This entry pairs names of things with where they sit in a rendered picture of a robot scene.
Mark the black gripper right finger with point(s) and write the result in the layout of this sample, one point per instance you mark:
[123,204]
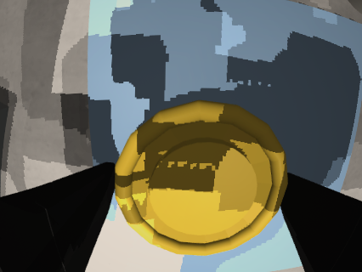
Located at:
[325,225]

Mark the grey dish rack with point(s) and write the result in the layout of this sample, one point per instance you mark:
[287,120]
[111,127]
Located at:
[3,120]

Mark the gold round plate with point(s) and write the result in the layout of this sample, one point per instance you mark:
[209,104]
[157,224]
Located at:
[201,177]

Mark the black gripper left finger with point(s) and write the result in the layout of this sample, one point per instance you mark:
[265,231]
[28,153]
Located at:
[54,227]

